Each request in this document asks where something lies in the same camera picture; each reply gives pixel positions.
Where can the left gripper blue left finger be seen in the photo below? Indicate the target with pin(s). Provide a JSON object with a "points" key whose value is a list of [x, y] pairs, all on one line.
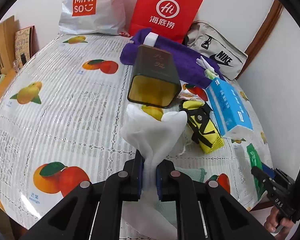
{"points": [[133, 184]]}

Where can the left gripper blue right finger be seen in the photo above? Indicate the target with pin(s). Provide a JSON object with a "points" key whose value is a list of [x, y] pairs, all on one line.
{"points": [[164, 183]]}

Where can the green snack packet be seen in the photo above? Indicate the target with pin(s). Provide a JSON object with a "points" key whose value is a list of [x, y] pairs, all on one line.
{"points": [[255, 161]]}

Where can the white soft cloth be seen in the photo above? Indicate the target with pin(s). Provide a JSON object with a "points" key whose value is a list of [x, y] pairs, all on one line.
{"points": [[154, 139]]}

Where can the person's right hand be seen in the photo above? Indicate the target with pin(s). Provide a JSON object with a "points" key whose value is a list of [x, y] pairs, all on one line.
{"points": [[272, 222]]}

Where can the blue tissue pack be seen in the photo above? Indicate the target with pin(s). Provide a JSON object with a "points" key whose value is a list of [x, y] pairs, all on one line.
{"points": [[232, 118]]}

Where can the fruit print tablecloth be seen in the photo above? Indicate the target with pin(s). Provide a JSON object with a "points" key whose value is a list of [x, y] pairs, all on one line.
{"points": [[76, 120]]}

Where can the dark green tin box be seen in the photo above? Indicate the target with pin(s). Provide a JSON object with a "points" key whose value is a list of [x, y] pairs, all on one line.
{"points": [[155, 80]]}

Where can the purple towel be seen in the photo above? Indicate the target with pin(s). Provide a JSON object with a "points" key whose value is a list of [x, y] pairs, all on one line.
{"points": [[184, 58]]}

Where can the white wrapped small item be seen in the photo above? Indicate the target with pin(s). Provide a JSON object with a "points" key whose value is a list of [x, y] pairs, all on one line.
{"points": [[209, 71]]}

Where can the grey Nike bag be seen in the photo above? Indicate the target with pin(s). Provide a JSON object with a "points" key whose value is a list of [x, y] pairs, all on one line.
{"points": [[206, 40]]}

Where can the red paper bag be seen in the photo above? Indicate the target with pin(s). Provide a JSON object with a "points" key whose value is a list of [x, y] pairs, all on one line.
{"points": [[168, 18]]}

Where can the brown framed board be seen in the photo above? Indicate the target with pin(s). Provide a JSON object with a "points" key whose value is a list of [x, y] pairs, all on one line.
{"points": [[23, 46]]}

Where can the white Miniso plastic bag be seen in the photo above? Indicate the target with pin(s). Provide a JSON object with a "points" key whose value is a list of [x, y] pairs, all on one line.
{"points": [[92, 16]]}

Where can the wooden headboard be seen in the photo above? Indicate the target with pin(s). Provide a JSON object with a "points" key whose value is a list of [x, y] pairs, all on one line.
{"points": [[7, 37]]}

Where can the brown wooden door frame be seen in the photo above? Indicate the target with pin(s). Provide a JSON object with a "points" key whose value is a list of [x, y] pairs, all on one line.
{"points": [[263, 33]]}

